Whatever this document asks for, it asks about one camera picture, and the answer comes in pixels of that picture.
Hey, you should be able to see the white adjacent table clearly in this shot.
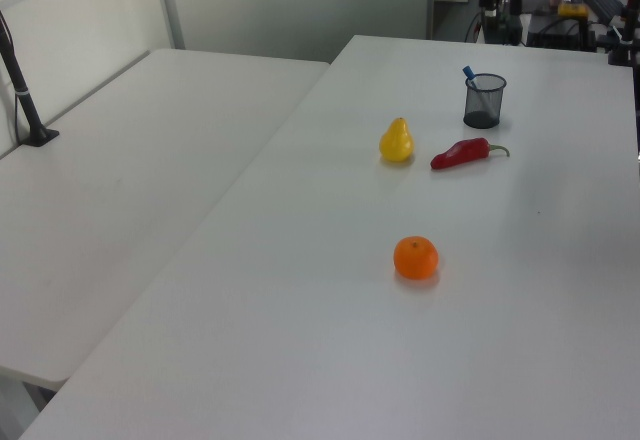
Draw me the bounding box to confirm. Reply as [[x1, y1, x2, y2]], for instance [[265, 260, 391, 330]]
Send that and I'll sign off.
[[0, 48, 331, 390]]

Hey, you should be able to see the black cable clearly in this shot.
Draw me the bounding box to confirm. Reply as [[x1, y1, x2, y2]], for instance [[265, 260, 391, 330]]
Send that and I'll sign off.
[[465, 8, 484, 44]]

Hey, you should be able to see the black table clamp stand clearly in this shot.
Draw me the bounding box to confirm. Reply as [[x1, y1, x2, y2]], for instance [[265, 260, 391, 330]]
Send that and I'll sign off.
[[606, 0, 640, 67]]

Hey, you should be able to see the blue capped marker pen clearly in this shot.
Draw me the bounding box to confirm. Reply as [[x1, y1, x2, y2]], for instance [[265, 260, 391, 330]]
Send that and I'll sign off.
[[461, 64, 489, 111]]

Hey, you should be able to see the orange toy mandarin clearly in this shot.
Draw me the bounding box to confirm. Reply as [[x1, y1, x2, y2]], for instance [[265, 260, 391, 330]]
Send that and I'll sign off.
[[392, 235, 440, 281]]

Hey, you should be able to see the black keyboard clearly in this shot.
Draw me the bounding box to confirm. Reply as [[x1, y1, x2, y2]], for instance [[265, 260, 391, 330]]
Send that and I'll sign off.
[[574, 0, 627, 23]]

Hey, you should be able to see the yellow toy pear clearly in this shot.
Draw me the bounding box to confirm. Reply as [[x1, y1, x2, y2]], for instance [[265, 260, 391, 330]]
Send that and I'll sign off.
[[378, 116, 416, 164]]

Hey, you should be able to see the red toy chili pepper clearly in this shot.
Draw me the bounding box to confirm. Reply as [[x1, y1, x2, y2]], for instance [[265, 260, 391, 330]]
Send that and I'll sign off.
[[430, 137, 512, 172]]

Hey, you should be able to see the yellow box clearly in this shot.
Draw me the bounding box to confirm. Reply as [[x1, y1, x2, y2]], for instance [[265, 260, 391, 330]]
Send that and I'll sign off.
[[556, 2, 589, 20]]

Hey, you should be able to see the white partition frame post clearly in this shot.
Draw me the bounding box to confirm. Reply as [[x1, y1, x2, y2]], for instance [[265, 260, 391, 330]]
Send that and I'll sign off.
[[153, 0, 187, 51]]

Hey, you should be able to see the black mesh pen cup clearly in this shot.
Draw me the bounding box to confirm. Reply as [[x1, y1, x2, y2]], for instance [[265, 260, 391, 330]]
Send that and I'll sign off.
[[462, 73, 508, 129]]

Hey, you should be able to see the black camera stand pole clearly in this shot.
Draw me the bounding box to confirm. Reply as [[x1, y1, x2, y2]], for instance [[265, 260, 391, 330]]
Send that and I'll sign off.
[[0, 8, 61, 148]]

